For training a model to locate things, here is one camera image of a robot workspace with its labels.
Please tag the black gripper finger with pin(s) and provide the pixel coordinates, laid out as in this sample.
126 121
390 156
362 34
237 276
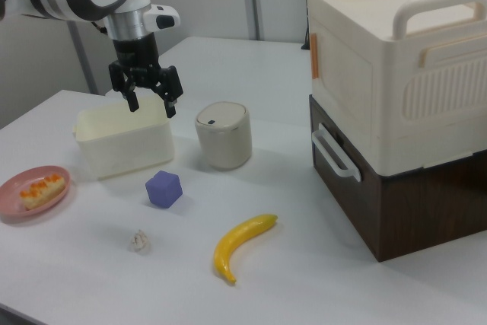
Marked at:
128 93
171 93

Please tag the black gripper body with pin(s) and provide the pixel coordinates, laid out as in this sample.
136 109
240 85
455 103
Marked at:
137 59

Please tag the bread slice with orange topping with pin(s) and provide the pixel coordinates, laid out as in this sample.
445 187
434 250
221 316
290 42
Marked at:
42 190

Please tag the cream plastic rectangular bin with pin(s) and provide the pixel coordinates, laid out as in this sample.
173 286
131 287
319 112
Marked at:
125 140

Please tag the beige cylindrical lidded trash can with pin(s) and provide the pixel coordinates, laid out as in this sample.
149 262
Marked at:
224 138

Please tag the purple cube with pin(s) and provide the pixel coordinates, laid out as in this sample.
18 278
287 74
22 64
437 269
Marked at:
164 189

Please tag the small white seashell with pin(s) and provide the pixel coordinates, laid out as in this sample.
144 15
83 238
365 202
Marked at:
139 243

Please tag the pink plastic plate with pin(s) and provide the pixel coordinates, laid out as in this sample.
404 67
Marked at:
15 195

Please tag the yellow toy banana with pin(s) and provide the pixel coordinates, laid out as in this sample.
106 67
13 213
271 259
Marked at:
236 243

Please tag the dark brown wooden drawer box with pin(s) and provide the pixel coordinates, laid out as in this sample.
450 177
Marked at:
411 207

